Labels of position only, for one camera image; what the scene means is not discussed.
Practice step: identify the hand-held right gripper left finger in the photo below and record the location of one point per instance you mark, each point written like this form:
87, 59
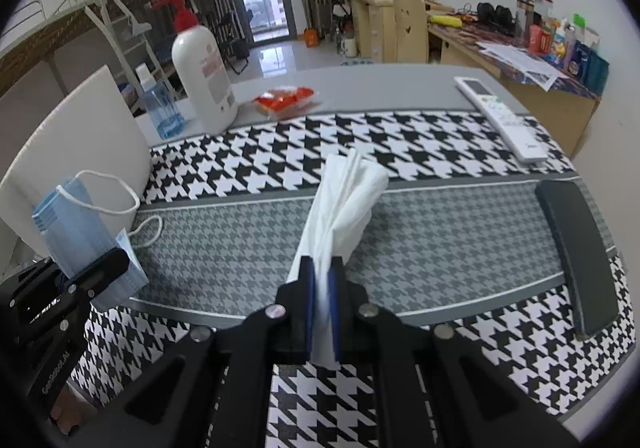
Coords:
307, 308

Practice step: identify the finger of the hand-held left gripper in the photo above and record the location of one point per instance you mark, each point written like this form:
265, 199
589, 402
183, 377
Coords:
102, 273

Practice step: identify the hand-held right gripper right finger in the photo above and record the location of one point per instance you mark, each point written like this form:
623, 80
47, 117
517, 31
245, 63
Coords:
334, 315

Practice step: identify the blue face masks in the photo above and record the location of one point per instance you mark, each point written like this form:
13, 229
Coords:
70, 223

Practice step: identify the white tissue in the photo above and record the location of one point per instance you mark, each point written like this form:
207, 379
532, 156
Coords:
340, 208

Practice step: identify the white foam box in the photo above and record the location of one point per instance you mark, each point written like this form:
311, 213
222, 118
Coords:
75, 138

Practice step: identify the person's left hand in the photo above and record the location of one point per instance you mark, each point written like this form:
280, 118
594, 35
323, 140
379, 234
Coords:
70, 415

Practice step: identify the houndstooth table mat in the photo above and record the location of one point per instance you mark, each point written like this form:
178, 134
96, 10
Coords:
450, 238

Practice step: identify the blue water bottle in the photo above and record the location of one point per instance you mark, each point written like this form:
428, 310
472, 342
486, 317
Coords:
165, 113

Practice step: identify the red snack packet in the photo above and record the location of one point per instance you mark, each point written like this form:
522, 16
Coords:
285, 100

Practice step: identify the white lotion pump bottle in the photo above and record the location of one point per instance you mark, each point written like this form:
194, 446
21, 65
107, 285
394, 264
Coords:
205, 78

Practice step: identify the white bed ladder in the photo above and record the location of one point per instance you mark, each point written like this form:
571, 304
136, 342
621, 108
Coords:
120, 43

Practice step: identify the metal loft bed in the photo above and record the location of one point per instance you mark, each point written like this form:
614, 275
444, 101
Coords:
50, 38

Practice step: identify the black smartphone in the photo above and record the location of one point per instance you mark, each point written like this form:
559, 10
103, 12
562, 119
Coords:
580, 253

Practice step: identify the white remote control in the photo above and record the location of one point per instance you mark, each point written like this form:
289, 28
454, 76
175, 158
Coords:
505, 120

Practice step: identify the black folding chair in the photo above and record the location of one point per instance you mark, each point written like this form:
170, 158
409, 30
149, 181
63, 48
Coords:
232, 43

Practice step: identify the orange bag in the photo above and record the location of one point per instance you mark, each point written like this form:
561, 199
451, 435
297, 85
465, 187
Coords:
311, 38

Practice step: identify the wooden cabinet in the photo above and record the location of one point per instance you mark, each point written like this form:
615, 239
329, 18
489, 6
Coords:
370, 33

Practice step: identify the wooden chair with smiley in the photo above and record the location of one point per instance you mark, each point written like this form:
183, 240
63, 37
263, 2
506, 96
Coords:
411, 30

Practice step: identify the black folding cart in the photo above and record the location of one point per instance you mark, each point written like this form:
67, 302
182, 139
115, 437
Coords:
337, 13

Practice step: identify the wooden desk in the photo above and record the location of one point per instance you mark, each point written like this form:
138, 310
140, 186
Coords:
545, 103

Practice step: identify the white papers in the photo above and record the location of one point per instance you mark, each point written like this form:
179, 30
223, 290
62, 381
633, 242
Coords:
520, 63

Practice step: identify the yellow item on desk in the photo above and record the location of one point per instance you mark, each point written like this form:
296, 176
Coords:
446, 20

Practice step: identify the black headphones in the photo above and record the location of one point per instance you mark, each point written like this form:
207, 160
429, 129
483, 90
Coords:
495, 14

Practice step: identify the cluster of toiletry bottles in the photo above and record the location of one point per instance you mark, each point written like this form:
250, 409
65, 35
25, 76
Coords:
565, 43

